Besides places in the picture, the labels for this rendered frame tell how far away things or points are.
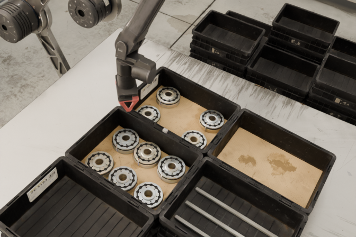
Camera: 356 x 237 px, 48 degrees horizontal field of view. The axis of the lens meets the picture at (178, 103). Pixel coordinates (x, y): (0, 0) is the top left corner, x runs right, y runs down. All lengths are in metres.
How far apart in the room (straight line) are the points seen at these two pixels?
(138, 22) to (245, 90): 0.99
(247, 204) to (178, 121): 0.45
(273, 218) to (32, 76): 2.16
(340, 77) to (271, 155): 1.17
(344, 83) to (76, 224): 1.84
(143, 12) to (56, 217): 0.73
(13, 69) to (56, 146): 1.53
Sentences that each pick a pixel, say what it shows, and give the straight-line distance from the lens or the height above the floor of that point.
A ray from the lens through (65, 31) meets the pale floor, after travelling 3.51.
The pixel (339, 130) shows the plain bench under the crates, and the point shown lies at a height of 0.70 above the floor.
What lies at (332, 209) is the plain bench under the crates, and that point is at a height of 0.70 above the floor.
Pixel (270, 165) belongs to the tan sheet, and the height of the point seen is 0.83.
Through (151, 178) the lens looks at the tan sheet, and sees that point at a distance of 1.48.
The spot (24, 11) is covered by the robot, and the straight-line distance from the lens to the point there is 2.06.
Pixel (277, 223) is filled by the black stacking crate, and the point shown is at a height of 0.83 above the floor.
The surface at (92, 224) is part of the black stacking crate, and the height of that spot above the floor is 0.83.
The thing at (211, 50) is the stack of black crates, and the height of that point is 0.50.
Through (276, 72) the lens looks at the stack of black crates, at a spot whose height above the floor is 0.38.
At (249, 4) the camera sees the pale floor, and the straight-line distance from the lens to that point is 4.06.
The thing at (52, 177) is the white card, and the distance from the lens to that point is 1.44.
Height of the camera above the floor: 2.08
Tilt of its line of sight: 46 degrees down
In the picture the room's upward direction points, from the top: 8 degrees clockwise
